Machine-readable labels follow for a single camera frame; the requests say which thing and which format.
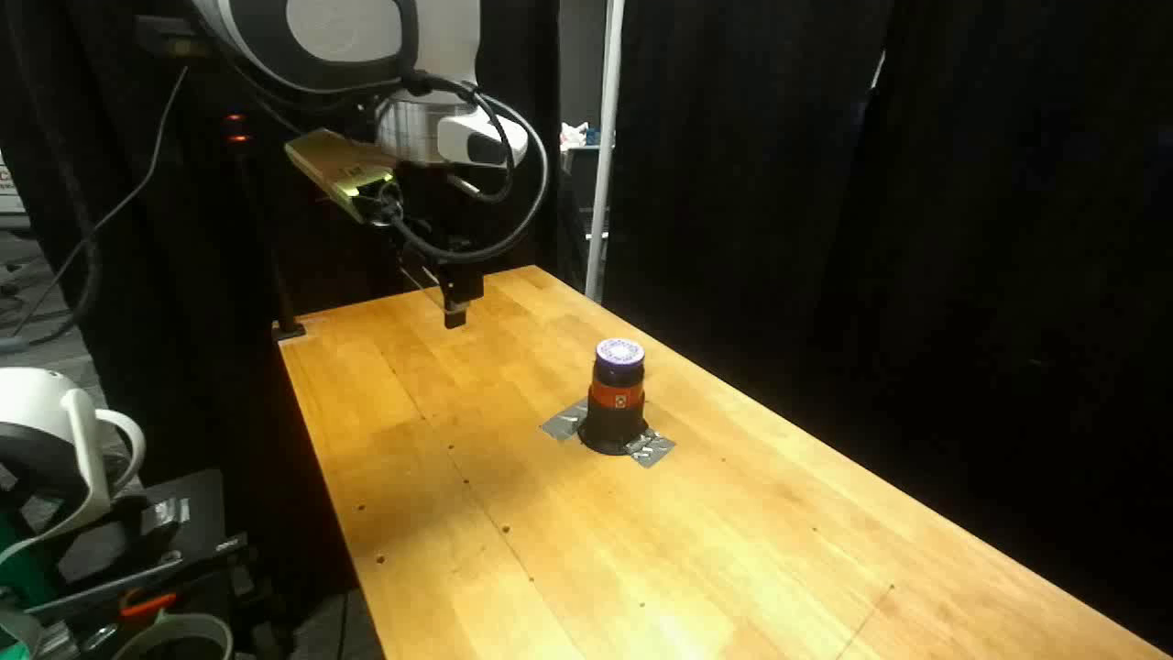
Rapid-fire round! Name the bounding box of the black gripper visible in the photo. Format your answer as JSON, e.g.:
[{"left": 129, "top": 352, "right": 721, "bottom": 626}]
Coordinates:
[{"left": 392, "top": 159, "right": 495, "bottom": 335}]

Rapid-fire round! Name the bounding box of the dark bottle with orange band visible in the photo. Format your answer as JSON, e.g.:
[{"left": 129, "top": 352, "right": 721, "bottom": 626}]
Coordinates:
[{"left": 575, "top": 335, "right": 653, "bottom": 459}]

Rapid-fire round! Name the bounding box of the small grey metal block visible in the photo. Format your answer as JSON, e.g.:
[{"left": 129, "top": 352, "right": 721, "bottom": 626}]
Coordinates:
[{"left": 539, "top": 399, "right": 596, "bottom": 446}]

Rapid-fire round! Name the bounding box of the black stand with red light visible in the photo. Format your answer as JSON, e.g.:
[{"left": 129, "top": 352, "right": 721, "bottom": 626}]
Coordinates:
[{"left": 216, "top": 105, "right": 311, "bottom": 344}]

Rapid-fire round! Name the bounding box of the white vertical pole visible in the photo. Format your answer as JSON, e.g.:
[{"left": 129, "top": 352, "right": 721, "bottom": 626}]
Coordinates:
[{"left": 585, "top": 0, "right": 632, "bottom": 304}]

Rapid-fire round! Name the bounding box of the black equipment case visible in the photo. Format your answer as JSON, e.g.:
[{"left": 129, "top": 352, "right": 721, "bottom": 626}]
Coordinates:
[{"left": 0, "top": 467, "right": 260, "bottom": 660}]

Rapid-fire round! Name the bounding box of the white mug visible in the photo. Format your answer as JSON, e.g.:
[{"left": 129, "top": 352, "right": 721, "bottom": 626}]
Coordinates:
[{"left": 0, "top": 364, "right": 151, "bottom": 568}]

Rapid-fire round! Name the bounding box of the black curtain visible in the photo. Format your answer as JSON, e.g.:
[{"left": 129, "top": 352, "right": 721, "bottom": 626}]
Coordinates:
[{"left": 0, "top": 0, "right": 1173, "bottom": 651}]

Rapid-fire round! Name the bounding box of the black looped camera cable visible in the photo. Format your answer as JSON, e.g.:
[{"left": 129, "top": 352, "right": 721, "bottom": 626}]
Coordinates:
[{"left": 362, "top": 69, "right": 556, "bottom": 269}]

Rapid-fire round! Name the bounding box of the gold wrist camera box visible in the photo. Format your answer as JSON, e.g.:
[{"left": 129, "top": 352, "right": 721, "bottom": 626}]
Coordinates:
[{"left": 284, "top": 126, "right": 405, "bottom": 227}]

